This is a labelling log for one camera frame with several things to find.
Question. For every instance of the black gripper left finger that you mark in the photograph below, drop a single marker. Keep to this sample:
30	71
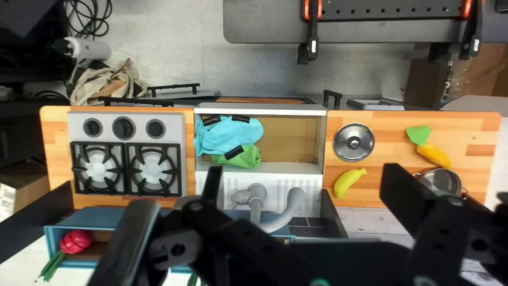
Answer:
127	239

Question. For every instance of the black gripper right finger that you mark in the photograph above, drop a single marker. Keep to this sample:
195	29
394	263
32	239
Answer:
460	244

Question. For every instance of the yellow toy banana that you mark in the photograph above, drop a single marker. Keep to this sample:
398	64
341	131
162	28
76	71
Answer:
346	182

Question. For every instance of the small steel pot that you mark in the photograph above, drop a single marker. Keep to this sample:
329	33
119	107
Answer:
441	182

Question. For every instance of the wooden toy kitchen counter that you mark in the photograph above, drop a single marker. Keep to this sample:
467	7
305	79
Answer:
465	144

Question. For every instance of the round steel pot lid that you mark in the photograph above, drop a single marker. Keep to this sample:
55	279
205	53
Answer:
352	142

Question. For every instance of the teal planter box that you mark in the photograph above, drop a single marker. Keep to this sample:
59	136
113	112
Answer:
238	215
97	219

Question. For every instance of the red toy radish green leaves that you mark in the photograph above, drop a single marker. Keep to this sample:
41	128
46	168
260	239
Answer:
76	242

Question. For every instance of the grey toy stove black grates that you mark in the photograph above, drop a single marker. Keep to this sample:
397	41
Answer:
127	160

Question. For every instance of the teal cloth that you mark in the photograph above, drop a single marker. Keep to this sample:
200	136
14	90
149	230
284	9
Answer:
224	136

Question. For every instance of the beige tote bag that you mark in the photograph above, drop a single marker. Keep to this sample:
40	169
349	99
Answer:
105	82

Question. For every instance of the black metal rack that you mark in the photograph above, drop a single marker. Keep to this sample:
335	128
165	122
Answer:
175	88

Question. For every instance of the brown cardboard panel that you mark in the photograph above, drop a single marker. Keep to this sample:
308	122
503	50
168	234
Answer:
476	74

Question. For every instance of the white paper roll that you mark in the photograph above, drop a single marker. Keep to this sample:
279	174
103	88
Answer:
87	49

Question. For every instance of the dark perforated work table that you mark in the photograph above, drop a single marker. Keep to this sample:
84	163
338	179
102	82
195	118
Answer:
263	21

